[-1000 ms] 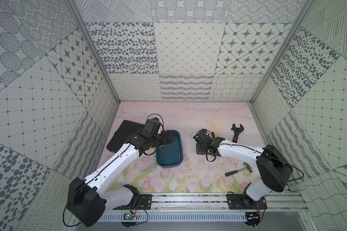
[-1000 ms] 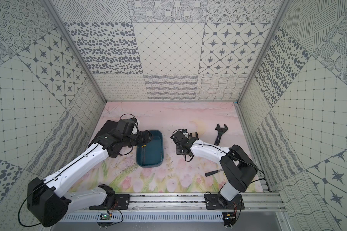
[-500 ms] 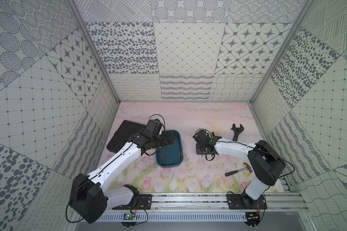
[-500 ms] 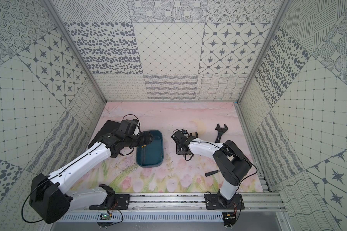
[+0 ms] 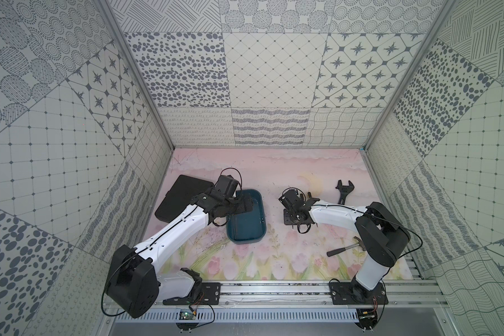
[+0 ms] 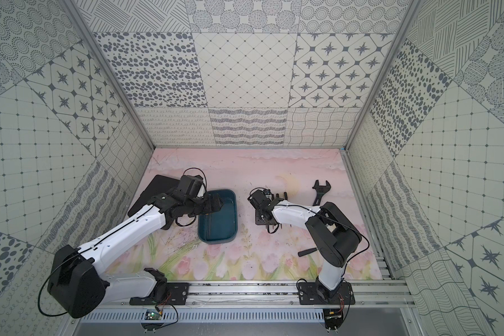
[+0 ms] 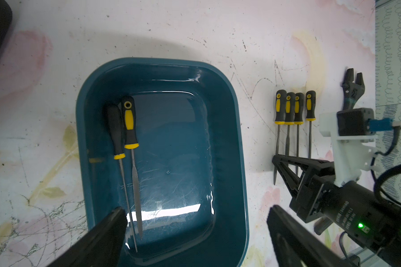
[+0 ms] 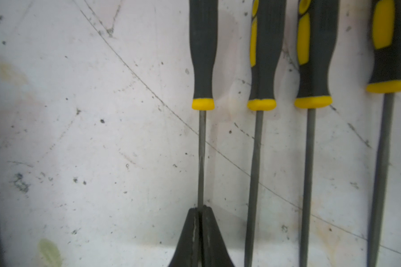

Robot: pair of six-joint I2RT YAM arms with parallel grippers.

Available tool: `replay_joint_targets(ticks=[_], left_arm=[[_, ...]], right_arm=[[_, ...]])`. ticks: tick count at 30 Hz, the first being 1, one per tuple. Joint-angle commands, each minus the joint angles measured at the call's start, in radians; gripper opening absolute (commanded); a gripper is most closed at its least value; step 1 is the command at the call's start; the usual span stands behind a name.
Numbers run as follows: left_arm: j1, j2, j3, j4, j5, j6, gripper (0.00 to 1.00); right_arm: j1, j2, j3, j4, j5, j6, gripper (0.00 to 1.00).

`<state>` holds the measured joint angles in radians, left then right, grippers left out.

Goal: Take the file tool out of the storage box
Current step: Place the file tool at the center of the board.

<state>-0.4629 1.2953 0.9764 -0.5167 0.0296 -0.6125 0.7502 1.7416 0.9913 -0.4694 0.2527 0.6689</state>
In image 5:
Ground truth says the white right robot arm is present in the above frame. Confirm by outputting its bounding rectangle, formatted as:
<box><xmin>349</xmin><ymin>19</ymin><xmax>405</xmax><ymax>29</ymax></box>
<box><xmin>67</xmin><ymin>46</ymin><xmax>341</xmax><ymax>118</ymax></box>
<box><xmin>279</xmin><ymin>189</ymin><xmax>410</xmax><ymax>294</ymax></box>

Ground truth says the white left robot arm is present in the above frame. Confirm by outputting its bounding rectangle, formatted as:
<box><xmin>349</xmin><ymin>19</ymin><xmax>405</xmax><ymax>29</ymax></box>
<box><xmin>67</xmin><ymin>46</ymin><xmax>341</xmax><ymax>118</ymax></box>
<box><xmin>104</xmin><ymin>190</ymin><xmax>254</xmax><ymax>319</ymax></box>

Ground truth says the teal plastic storage box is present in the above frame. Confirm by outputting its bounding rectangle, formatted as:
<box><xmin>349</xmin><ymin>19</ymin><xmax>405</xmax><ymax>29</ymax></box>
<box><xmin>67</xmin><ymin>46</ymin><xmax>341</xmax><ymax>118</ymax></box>
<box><xmin>225</xmin><ymin>189</ymin><xmax>267</xmax><ymax>244</ymax></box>

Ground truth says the black adjustable wrench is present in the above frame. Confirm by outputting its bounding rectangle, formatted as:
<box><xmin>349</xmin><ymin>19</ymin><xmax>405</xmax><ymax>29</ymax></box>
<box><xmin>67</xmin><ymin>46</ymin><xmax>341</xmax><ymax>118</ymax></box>
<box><xmin>335</xmin><ymin>180</ymin><xmax>355</xmax><ymax>205</ymax></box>

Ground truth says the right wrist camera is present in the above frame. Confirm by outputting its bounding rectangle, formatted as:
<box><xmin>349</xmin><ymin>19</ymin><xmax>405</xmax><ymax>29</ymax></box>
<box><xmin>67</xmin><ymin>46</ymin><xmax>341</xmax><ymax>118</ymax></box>
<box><xmin>279</xmin><ymin>188</ymin><xmax>306</xmax><ymax>210</ymax></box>

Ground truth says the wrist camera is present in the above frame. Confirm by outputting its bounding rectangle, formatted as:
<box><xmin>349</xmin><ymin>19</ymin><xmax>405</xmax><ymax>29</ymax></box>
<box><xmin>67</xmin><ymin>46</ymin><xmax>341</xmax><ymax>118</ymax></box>
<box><xmin>279</xmin><ymin>188</ymin><xmax>306</xmax><ymax>210</ymax></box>
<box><xmin>215</xmin><ymin>175</ymin><xmax>240</xmax><ymax>197</ymax></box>

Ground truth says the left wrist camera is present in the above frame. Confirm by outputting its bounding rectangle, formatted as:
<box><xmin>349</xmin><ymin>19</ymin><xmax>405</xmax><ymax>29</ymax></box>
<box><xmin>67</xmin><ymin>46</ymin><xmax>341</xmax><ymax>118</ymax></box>
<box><xmin>215</xmin><ymin>175</ymin><xmax>240</xmax><ymax>197</ymax></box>

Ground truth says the hammer with black handle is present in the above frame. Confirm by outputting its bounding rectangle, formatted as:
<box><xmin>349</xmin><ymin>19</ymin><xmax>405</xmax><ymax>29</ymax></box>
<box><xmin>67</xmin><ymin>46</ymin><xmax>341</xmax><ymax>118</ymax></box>
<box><xmin>326</xmin><ymin>236</ymin><xmax>367</xmax><ymax>257</ymax></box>

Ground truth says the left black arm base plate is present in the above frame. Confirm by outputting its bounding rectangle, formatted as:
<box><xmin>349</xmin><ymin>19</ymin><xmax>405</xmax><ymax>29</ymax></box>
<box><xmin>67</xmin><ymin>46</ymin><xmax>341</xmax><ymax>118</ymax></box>
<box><xmin>162</xmin><ymin>282</ymin><xmax>221</xmax><ymax>306</ymax></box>

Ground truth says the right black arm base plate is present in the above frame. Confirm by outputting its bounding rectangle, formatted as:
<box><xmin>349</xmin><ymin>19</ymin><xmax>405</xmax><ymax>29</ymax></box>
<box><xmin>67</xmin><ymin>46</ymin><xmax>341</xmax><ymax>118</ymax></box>
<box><xmin>328</xmin><ymin>279</ymin><xmax>389</xmax><ymax>305</ymax></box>

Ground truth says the white slotted cable duct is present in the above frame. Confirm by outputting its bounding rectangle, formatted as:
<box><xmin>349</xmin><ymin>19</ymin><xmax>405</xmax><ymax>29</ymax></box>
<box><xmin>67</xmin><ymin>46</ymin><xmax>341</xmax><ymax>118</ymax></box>
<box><xmin>116</xmin><ymin>307</ymin><xmax>358</xmax><ymax>323</ymax></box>

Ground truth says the aluminium mounting rail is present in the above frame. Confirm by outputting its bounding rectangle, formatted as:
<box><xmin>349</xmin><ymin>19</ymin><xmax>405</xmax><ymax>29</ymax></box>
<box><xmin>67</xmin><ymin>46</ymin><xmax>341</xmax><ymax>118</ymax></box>
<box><xmin>102</xmin><ymin>280</ymin><xmax>448</xmax><ymax>309</ymax></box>

